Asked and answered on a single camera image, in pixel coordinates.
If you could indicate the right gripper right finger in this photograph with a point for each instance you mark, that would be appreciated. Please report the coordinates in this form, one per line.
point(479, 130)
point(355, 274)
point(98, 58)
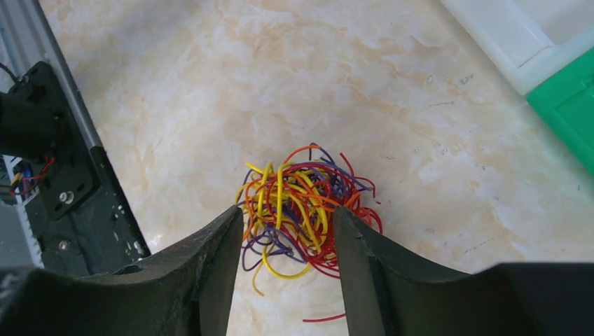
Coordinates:
point(389, 290)

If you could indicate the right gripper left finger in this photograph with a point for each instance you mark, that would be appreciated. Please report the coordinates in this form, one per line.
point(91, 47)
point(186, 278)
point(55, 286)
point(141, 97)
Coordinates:
point(185, 289)

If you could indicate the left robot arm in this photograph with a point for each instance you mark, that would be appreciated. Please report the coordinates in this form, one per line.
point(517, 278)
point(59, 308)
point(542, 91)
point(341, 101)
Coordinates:
point(28, 131)

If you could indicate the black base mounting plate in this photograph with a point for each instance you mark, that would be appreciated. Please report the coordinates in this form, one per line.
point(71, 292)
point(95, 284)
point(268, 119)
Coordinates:
point(75, 206)

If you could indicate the green plastic bin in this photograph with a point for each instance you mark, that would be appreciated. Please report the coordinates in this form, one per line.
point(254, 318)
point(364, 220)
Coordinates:
point(565, 103)

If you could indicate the white plastic bin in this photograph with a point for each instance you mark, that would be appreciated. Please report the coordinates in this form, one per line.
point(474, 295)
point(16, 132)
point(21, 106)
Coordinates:
point(528, 41)

